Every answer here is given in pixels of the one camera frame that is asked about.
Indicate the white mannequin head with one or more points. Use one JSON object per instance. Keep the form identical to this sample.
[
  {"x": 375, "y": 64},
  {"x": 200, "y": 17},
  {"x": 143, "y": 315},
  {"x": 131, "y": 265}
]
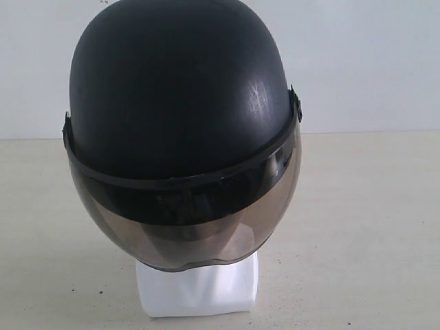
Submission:
[{"x": 203, "y": 291}]

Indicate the black helmet with tinted visor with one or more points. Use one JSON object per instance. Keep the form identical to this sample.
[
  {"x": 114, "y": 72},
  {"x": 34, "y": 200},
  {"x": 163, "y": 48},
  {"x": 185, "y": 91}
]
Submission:
[{"x": 183, "y": 137}]

